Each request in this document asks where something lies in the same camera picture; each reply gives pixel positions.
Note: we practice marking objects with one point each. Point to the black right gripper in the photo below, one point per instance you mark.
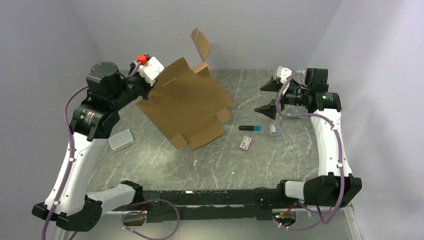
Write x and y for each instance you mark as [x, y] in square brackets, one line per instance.
[269, 110]

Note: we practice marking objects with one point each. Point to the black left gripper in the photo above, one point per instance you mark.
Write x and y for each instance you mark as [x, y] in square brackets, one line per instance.
[147, 87]

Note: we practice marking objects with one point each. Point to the brown cardboard box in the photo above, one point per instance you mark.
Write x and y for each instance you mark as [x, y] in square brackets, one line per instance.
[188, 105]

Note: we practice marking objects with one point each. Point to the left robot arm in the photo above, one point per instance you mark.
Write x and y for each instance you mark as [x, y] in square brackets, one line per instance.
[107, 92]

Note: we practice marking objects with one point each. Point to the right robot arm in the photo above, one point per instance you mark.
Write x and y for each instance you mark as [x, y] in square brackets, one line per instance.
[335, 185]

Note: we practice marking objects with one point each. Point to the clear box of paper clips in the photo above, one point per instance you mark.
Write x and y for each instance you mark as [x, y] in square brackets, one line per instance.
[273, 130]

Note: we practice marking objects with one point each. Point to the red white staples box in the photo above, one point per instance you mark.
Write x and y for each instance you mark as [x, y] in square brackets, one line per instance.
[245, 143]

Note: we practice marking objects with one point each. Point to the white plastic box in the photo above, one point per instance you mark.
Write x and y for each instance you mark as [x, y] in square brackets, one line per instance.
[121, 140]

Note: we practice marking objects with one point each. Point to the black blue highlighter marker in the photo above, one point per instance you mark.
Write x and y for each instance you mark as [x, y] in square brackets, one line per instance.
[254, 128]

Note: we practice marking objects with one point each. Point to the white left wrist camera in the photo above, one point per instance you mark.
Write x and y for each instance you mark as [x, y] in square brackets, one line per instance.
[149, 67]

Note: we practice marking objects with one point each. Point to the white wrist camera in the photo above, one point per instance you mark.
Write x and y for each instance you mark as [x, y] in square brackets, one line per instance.
[149, 67]
[282, 73]

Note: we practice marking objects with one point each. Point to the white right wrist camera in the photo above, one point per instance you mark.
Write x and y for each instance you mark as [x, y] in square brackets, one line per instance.
[282, 73]

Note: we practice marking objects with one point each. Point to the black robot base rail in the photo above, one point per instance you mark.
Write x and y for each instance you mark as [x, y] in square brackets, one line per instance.
[168, 205]

